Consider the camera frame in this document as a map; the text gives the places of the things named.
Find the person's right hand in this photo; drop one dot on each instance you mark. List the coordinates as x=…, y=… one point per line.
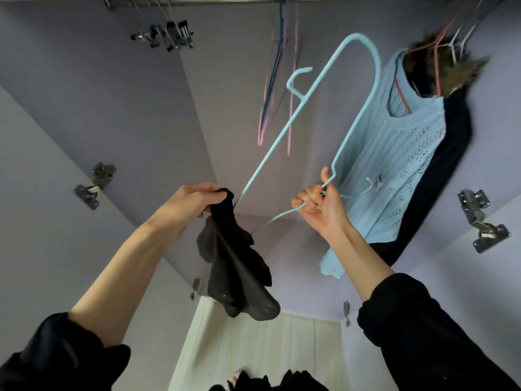
x=326, y=211

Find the person's left forearm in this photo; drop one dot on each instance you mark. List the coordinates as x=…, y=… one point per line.
x=122, y=272

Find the light grey wardrobe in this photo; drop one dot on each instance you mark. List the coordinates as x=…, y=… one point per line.
x=49, y=199

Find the black top with blue label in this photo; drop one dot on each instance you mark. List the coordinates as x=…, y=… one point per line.
x=236, y=272

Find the light blue plastic hanger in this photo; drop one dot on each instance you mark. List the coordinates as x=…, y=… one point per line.
x=377, y=69

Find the cluster of metal clips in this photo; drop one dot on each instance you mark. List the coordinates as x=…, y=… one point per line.
x=171, y=35

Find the bunch of pastel hangers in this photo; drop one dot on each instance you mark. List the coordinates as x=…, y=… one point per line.
x=277, y=69

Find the light blue knit sweater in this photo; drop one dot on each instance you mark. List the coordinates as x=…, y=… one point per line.
x=399, y=158

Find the person's left hand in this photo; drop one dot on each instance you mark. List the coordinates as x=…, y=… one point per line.
x=187, y=207

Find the black fur-trimmed jacket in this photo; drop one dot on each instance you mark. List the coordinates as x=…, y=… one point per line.
x=464, y=73

